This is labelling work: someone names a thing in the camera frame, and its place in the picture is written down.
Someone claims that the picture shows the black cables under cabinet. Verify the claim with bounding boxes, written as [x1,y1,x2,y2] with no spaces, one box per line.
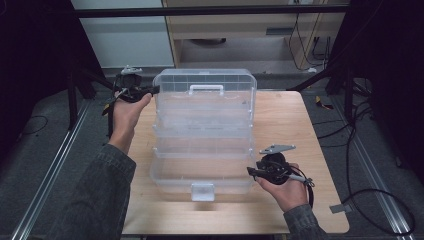
[287,12,333,72]

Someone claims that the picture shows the black curtain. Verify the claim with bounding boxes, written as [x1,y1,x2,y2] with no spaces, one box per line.
[328,0,424,186]
[0,0,105,161]

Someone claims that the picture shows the person's right hand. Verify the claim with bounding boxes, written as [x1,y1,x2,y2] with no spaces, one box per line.
[255,163,309,213]

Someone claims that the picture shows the grey tape piece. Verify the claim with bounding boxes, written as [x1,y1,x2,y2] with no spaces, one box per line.
[329,203,353,215]

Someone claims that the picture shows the metal floor rail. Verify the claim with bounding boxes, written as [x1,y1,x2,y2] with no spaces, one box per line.
[333,96,416,240]
[11,99,92,240]

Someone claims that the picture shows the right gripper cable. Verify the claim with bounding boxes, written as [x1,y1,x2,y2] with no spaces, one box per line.
[283,166,316,208]

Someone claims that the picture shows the black floor cables bundle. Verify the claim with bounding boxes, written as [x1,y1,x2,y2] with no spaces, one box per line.
[312,79,378,149]

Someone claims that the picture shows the black looped floor cable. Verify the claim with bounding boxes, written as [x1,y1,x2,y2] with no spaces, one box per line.
[342,188,417,236]

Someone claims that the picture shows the white cabinet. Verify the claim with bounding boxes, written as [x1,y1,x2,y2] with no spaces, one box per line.
[71,0,175,69]

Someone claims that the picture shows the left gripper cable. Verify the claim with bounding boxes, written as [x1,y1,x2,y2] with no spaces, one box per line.
[101,87,129,140]

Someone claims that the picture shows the thin black floor cable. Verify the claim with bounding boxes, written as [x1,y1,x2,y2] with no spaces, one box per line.
[20,114,50,137]

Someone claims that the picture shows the black horizontal bar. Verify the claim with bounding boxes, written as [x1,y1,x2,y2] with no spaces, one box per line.
[73,4,348,19]

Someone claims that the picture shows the yellow and black floor object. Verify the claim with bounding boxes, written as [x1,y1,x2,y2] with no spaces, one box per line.
[314,95,334,111]

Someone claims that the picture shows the person's left hand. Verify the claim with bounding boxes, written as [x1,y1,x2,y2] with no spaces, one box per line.
[108,93,153,155]

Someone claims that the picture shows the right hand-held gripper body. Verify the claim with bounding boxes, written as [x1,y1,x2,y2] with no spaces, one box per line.
[256,144,296,185]

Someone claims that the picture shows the clear plastic storage box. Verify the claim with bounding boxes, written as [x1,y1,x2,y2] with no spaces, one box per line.
[149,68,258,203]

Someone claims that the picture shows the light wooden cabinet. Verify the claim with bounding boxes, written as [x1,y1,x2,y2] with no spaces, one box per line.
[162,0,351,73]

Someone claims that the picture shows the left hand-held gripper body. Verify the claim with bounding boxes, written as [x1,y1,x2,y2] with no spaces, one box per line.
[114,65,150,103]

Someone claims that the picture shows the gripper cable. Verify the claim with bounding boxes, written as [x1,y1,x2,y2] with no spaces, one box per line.
[283,166,316,208]
[101,87,129,140]

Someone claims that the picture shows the black metal stand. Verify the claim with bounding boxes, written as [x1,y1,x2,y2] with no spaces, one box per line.
[287,61,358,123]
[65,64,132,132]

